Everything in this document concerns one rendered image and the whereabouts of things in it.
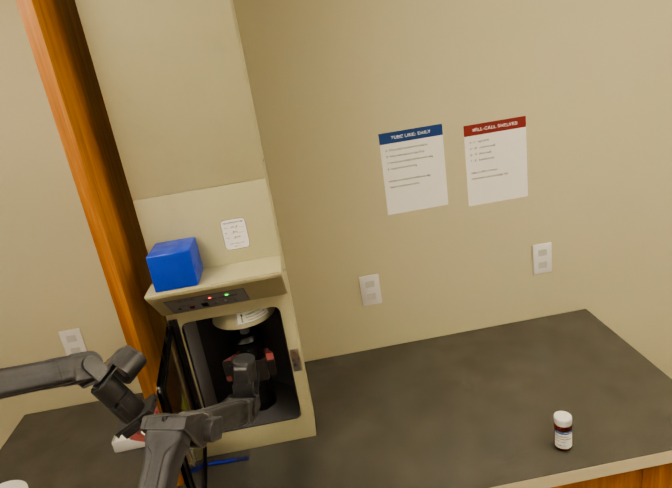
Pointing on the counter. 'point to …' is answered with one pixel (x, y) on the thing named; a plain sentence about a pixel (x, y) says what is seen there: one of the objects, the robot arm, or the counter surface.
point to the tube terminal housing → (206, 232)
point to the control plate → (207, 300)
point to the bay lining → (213, 356)
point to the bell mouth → (243, 319)
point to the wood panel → (94, 164)
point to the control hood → (270, 275)
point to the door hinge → (185, 362)
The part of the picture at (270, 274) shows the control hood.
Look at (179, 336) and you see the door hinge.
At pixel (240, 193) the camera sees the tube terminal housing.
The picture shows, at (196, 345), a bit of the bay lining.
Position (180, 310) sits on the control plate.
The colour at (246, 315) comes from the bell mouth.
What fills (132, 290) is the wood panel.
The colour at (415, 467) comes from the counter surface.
